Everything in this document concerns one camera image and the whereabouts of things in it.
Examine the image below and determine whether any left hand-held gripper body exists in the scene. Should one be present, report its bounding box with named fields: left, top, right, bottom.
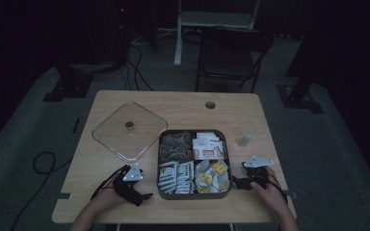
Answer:
left=112, top=162, right=145, bottom=208

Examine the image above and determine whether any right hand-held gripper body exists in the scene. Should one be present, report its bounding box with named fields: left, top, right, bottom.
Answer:
left=242, top=155, right=275, bottom=191

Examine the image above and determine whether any small clear cup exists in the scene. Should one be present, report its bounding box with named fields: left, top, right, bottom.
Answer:
left=237, top=133, right=251, bottom=146

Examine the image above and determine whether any square grey compartment box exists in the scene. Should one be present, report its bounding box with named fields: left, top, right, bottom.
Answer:
left=156, top=128, right=234, bottom=201

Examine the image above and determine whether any clear square lid with knob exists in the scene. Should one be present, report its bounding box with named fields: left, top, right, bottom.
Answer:
left=91, top=100, right=170, bottom=164

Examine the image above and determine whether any clear plastic cup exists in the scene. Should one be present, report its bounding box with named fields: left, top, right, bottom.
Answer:
left=234, top=120, right=258, bottom=148

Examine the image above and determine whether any person's left hand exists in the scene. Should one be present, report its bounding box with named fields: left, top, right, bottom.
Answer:
left=91, top=182, right=128, bottom=215

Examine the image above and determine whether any person's right hand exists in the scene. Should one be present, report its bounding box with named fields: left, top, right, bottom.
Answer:
left=250, top=166, right=287, bottom=215

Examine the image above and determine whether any pile of white striped sachets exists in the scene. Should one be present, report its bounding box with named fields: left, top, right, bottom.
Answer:
left=158, top=160, right=197, bottom=194

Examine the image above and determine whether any pile of white orange sachets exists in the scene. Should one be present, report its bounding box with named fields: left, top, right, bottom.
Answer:
left=192, top=131, right=228, bottom=161

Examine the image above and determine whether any pile of dark mesh tea bags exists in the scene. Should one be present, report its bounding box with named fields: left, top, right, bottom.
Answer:
left=159, top=131, right=194, bottom=162

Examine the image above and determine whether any black stand with flat base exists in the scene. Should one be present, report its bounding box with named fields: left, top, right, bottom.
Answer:
left=42, top=62, right=94, bottom=103
left=276, top=0, right=325, bottom=115

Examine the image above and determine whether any black folding chair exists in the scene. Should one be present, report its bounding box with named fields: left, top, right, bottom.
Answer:
left=195, top=27, right=275, bottom=94

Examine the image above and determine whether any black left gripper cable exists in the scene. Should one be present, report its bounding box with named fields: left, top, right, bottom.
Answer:
left=90, top=165, right=131, bottom=201

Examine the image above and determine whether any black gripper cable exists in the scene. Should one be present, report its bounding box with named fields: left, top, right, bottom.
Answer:
left=268, top=174, right=289, bottom=206
left=90, top=165, right=131, bottom=201

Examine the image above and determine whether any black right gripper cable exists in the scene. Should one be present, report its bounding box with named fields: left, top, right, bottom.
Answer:
left=268, top=174, right=289, bottom=206

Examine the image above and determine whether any black floor cable loop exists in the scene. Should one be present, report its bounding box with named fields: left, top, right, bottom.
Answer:
left=10, top=150, right=75, bottom=231

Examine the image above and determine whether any white metal table frame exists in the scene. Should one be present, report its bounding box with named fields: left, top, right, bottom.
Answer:
left=172, top=0, right=262, bottom=67

